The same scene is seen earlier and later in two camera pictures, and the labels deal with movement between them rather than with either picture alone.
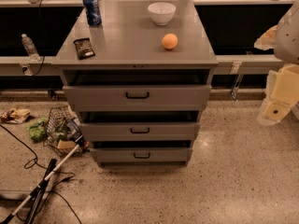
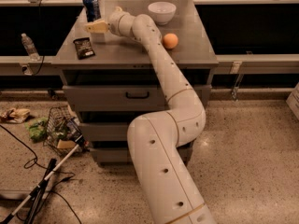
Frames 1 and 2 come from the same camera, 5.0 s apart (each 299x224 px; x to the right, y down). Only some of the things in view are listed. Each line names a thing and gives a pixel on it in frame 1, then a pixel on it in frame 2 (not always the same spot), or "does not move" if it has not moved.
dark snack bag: x=83 y=48 does not move
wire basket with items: x=64 y=133 does not move
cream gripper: x=288 y=39 to x=113 y=22
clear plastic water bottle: x=30 y=48 does not move
